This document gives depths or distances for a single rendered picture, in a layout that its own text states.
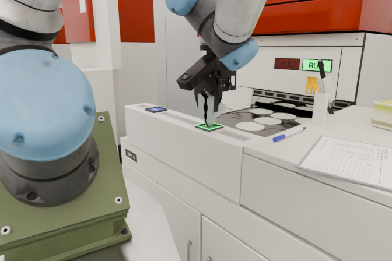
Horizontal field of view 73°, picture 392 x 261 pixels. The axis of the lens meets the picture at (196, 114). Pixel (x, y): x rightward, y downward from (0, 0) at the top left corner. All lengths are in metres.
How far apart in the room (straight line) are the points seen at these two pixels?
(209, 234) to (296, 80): 0.73
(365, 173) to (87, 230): 0.48
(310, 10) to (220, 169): 0.72
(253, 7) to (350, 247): 0.41
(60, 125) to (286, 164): 0.39
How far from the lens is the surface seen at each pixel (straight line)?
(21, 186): 0.47
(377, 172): 0.54
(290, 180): 0.54
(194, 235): 0.84
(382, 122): 0.83
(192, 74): 0.63
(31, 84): 0.34
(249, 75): 1.34
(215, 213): 0.72
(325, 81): 0.77
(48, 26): 0.40
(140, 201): 0.67
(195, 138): 0.69
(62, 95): 0.33
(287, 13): 1.18
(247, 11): 0.43
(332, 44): 1.14
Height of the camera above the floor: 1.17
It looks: 14 degrees down
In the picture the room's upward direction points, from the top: straight up
